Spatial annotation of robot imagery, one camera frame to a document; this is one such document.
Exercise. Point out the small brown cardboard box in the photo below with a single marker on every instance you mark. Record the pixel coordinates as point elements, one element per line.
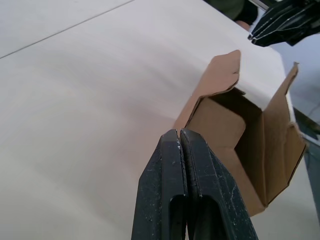
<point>272,150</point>

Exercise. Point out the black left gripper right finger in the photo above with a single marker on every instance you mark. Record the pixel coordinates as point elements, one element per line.
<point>220,180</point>

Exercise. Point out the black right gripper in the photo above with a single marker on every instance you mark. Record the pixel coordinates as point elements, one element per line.
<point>313,15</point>

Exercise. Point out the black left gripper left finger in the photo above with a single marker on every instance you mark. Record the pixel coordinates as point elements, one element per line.
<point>157,175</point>

